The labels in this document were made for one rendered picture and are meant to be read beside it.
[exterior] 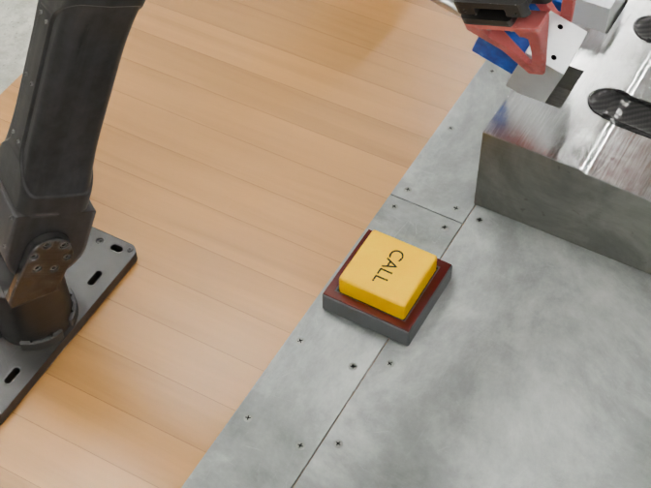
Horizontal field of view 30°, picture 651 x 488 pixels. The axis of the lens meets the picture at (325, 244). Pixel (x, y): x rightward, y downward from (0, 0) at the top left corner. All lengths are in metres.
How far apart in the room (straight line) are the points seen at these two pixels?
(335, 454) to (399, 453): 0.05
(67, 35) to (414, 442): 0.39
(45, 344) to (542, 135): 0.44
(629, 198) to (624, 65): 0.15
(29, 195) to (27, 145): 0.04
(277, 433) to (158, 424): 0.09
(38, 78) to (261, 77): 0.40
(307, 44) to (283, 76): 0.05
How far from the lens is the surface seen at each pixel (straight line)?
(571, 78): 1.09
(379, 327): 0.98
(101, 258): 1.04
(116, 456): 0.95
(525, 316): 1.01
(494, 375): 0.97
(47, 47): 0.82
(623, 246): 1.04
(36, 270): 0.92
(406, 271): 0.98
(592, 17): 1.12
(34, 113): 0.85
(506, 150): 1.02
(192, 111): 1.17
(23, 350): 1.00
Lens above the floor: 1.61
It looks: 51 degrees down
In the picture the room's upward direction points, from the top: 1 degrees counter-clockwise
